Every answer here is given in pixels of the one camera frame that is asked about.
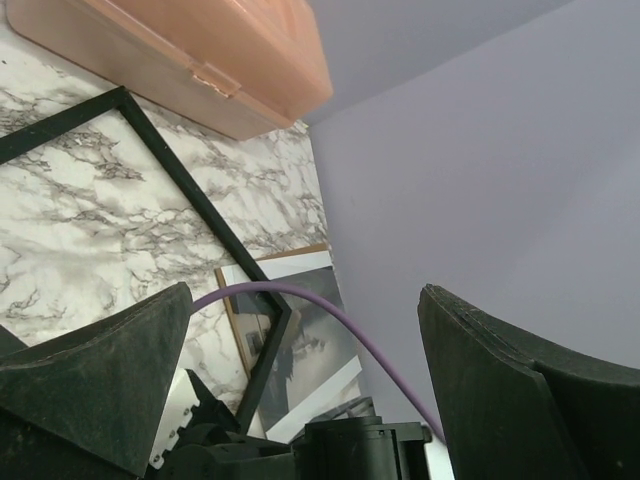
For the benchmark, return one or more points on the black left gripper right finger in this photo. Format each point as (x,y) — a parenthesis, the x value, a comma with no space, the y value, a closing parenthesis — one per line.
(514,405)

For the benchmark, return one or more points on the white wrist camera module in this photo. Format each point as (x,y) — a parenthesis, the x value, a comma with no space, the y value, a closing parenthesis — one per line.
(177,414)

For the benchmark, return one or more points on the orange translucent plastic toolbox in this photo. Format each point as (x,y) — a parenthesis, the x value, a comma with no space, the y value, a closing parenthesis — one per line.
(241,68)

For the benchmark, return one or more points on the rectangular picture frame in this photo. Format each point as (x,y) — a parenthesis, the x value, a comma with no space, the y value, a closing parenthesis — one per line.
(32,136)

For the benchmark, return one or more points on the glossy photo print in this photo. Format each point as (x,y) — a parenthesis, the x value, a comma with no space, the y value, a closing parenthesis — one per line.
(317,370)

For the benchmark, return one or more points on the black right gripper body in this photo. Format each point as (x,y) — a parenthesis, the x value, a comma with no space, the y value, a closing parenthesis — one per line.
(213,447)

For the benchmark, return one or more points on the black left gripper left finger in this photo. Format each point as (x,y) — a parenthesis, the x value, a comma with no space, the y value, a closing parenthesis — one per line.
(87,404)

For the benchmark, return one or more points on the brown cardboard backing sheet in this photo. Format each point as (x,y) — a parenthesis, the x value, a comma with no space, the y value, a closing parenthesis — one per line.
(249,329)

